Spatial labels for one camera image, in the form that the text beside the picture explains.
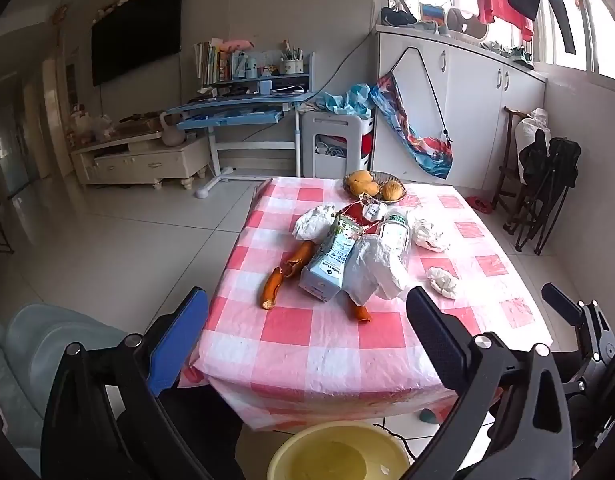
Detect black wall television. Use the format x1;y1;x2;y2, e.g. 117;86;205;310
90;0;184;87

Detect white pen holder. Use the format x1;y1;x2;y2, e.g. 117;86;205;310
280;40;305;75

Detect window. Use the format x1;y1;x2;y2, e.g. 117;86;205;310
535;0;615;92

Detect brown white round cushion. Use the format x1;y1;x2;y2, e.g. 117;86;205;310
444;7;489;42

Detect white plastic bag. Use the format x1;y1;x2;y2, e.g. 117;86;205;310
344;234;411;307

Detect clear bottle with green cap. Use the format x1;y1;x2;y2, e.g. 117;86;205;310
377;212;413;267

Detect small picture frame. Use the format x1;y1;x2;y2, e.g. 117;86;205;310
419;2;447;24

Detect pink plush toy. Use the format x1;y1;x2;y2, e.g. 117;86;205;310
219;38;256;54

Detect dark wooden folding chair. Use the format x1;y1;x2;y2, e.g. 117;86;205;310
491;105;529;217

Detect pink white checkered tablecloth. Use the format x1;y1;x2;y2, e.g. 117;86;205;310
178;176;555;433

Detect cream television cabinet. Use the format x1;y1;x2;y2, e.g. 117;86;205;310
70;129;211;192

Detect black folding chair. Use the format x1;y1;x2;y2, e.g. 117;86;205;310
506;130;583;257

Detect white plastic stool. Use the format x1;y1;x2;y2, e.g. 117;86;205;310
300;109;377;179

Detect colourful printed bag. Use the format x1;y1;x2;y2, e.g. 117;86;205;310
369;46;454;180

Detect white sack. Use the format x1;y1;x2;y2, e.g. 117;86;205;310
514;108;551;187

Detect black cable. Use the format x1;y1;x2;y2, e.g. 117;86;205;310
373;422;419;462

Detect red snack bag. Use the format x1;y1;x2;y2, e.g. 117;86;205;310
337;199;388;235

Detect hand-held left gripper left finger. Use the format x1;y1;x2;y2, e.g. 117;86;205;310
40;286;211;480

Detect blue study desk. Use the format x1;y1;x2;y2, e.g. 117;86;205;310
166;52;319;202

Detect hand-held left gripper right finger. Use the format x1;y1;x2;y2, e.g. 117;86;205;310
405;286;574;480

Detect dark shoes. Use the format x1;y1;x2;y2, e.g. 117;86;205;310
380;6;419;29

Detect white plush toys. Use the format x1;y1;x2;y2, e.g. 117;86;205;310
70;104;114;142

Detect yellow plastic basin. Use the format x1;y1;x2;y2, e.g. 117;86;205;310
266;421;411;480

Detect white cupboard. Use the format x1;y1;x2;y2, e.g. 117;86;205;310
374;24;547;192

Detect blue crumpled cloth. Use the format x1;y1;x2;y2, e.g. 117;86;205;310
318;82;374;119

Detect red hanging garment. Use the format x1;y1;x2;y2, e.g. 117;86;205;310
469;0;537;42

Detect pale kettlebell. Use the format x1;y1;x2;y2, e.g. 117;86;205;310
160;112;189;149

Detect woven fruit basket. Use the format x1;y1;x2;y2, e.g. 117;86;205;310
343;170;406;202

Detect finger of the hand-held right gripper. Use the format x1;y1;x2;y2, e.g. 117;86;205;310
541;282;586;322

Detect grey green sofa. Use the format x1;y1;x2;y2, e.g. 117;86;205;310
0;302;134;480

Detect white tissue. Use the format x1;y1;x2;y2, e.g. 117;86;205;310
292;205;339;242
425;266;459;299
411;218;451;252

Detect row of books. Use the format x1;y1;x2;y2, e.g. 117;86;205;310
194;37;234;89

